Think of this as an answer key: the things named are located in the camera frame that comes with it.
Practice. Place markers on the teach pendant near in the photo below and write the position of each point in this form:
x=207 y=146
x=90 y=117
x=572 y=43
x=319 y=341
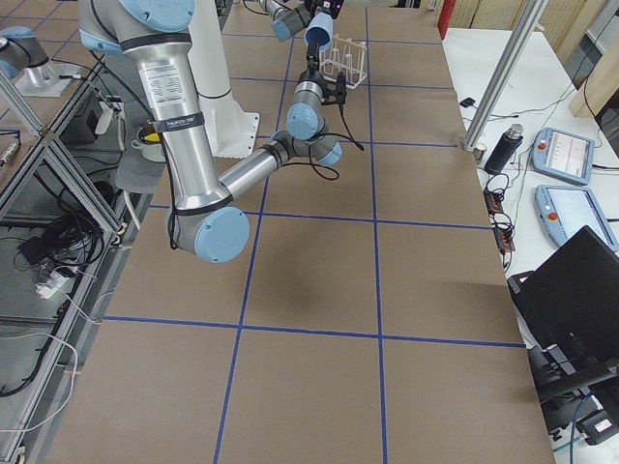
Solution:
x=565 y=210

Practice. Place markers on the black laptop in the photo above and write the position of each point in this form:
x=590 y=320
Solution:
x=571 y=301

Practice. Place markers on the white wire cup holder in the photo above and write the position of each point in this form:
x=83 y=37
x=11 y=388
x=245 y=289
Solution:
x=347 y=56

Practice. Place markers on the blue tape line crosswise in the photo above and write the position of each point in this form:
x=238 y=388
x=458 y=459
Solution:
x=269 y=329

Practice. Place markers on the black water bottle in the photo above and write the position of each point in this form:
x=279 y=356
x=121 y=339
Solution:
x=507 y=144

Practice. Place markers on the light blue plastic cup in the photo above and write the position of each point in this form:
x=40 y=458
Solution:
x=320 y=31

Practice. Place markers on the steel bowl with corn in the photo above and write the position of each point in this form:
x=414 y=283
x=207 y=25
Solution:
x=148 y=143

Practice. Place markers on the teach pendant far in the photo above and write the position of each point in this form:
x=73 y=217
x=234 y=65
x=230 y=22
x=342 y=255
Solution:
x=563 y=155

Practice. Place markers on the teach pendant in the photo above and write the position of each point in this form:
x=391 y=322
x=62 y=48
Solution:
x=563 y=155
x=565 y=210

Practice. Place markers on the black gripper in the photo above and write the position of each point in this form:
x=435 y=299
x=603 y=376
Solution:
x=308 y=76

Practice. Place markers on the small black device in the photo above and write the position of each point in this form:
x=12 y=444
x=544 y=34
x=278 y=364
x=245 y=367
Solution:
x=467 y=102

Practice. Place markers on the blue tape line lengthwise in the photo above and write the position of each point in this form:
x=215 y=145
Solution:
x=377 y=268

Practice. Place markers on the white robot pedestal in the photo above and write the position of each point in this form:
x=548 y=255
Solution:
x=231 y=130

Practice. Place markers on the aluminium frame post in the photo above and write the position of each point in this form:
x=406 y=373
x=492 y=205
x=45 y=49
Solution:
x=515 y=45

